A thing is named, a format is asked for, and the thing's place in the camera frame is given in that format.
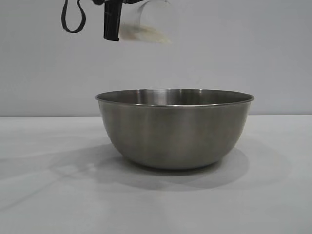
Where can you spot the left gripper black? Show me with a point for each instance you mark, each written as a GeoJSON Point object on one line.
{"type": "Point", "coordinates": [100, 2]}

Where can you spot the clear plastic measuring cup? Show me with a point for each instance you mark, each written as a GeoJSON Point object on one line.
{"type": "Point", "coordinates": [146, 22]}

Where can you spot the stainless steel mixing bowl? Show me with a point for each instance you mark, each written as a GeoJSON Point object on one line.
{"type": "Point", "coordinates": [174, 131]}

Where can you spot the white uncooked rice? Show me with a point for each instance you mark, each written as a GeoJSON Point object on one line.
{"type": "Point", "coordinates": [148, 35]}

